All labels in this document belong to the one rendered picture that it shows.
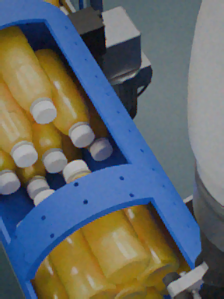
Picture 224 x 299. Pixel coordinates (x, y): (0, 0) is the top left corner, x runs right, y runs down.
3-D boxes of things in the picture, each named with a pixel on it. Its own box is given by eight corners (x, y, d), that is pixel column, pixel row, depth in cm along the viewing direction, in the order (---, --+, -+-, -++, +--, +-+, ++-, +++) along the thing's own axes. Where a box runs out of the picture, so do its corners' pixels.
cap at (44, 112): (37, 99, 116) (41, 106, 115) (57, 100, 119) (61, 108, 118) (27, 116, 119) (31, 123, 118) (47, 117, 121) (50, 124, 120)
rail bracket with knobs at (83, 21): (71, 72, 157) (67, 39, 149) (59, 51, 161) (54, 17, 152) (112, 56, 159) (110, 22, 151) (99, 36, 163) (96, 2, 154)
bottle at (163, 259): (183, 272, 110) (131, 182, 120) (179, 254, 104) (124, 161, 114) (143, 293, 110) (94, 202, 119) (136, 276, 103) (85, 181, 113)
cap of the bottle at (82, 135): (65, 135, 121) (70, 142, 120) (83, 121, 120) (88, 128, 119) (77, 143, 124) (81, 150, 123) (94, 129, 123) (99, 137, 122)
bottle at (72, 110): (15, 65, 129) (54, 138, 120) (45, 40, 128) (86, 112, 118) (36, 82, 135) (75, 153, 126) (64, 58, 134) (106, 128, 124)
